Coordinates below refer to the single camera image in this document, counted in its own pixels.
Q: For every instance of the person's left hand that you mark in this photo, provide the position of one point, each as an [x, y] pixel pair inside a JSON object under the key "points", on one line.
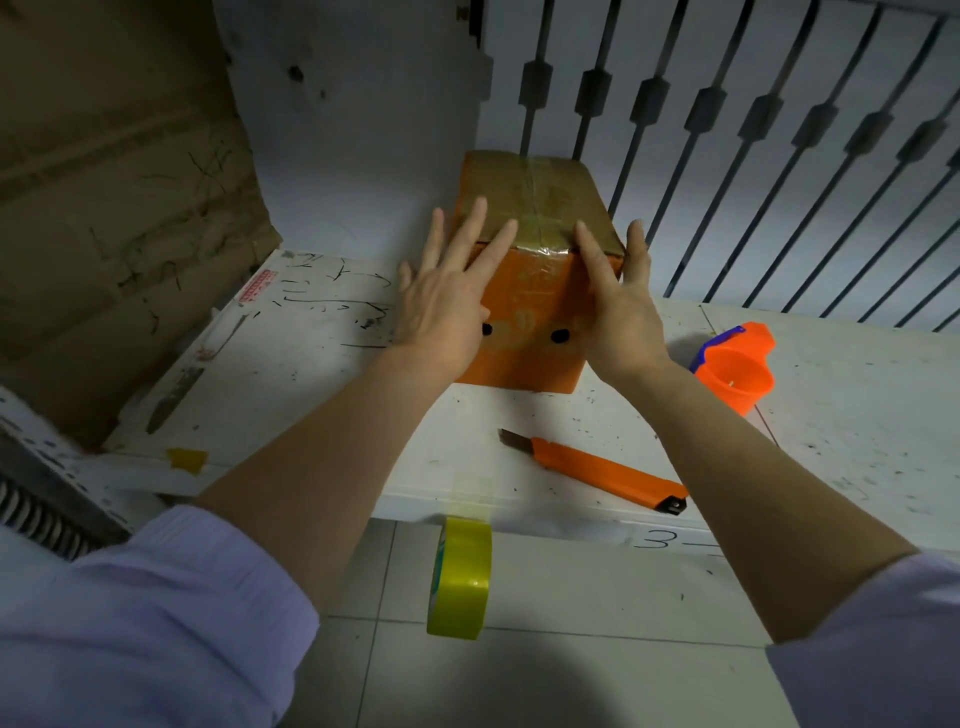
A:
{"points": [[439, 315]]}

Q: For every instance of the person's right hand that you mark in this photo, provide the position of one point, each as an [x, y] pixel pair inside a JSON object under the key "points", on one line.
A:
{"points": [[622, 330]]}

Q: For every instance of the person's left little finger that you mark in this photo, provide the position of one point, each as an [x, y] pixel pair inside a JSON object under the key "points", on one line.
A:
{"points": [[406, 276]]}

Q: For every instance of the person's right thumb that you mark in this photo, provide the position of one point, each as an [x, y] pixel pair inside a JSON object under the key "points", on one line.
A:
{"points": [[595, 259]]}

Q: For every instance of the person's left middle finger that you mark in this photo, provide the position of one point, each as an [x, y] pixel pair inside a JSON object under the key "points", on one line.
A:
{"points": [[465, 231]]}

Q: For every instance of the orange taped cardboard box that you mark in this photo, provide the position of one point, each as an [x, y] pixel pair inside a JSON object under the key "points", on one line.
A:
{"points": [[536, 300]]}

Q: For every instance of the person's left forearm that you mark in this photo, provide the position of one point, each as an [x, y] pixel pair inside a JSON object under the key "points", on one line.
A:
{"points": [[337, 465]]}

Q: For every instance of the person's right forearm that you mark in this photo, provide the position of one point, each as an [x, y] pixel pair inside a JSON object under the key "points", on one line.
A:
{"points": [[750, 495]]}

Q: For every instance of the white board panel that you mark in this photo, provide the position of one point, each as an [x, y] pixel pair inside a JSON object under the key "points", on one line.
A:
{"points": [[352, 127]]}

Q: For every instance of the black metal railing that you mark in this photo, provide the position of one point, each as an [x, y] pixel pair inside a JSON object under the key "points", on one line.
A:
{"points": [[536, 82]]}

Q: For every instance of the orange and blue tape dispenser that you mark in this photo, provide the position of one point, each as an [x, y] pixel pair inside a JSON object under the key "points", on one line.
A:
{"points": [[739, 371]]}

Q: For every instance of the orange utility knife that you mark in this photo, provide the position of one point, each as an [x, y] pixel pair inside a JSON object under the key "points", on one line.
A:
{"points": [[607, 472]]}

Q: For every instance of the small yellow tape piece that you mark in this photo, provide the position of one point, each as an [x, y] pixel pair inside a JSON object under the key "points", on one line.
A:
{"points": [[187, 459]]}

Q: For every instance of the large brown cardboard sheet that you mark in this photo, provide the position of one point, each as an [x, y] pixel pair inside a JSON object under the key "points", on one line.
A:
{"points": [[112, 210]]}

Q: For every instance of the yellow tape roll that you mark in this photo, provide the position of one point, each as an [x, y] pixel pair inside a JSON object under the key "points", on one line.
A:
{"points": [[459, 581]]}

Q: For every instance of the person's left shirt sleeve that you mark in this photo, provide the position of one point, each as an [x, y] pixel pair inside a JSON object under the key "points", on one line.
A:
{"points": [[142, 622]]}

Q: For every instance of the person's shirt sleeve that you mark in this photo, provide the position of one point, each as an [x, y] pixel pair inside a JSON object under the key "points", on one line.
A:
{"points": [[877, 652], [142, 622]]}

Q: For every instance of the grey metal coil spring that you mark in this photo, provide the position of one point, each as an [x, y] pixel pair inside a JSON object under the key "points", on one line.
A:
{"points": [[37, 519]]}

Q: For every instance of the person's right shirt sleeve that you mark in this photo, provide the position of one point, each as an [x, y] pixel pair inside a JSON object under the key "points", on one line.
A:
{"points": [[877, 652]]}

